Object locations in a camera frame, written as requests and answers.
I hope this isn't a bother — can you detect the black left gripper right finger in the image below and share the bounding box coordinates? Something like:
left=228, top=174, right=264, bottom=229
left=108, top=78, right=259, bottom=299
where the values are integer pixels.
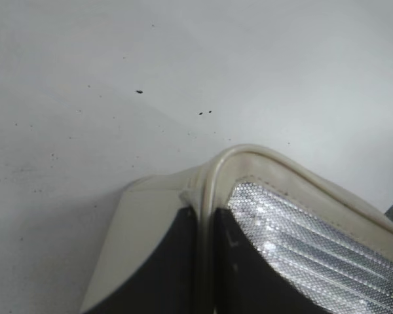
left=214, top=209, right=318, bottom=313

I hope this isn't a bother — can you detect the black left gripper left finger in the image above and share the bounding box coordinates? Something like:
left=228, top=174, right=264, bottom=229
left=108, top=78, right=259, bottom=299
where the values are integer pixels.
left=90, top=207, right=194, bottom=313

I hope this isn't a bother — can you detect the cream bag with mesh top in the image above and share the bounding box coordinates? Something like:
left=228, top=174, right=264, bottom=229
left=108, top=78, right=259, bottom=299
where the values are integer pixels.
left=81, top=145, right=393, bottom=313

